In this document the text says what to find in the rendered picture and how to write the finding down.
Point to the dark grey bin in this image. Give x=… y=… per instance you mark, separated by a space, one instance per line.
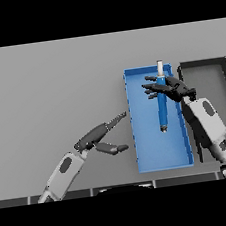
x=212 y=82

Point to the blue bin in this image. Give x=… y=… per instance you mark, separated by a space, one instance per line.
x=156 y=143

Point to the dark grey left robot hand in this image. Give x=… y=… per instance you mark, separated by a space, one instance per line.
x=93 y=136

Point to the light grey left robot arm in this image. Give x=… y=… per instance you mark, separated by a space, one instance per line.
x=63 y=173

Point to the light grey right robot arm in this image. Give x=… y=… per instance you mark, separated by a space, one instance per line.
x=208 y=128

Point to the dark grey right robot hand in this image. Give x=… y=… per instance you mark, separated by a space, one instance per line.
x=174 y=88

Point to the blue pipe with pale end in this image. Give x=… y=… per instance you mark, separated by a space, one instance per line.
x=163 y=106

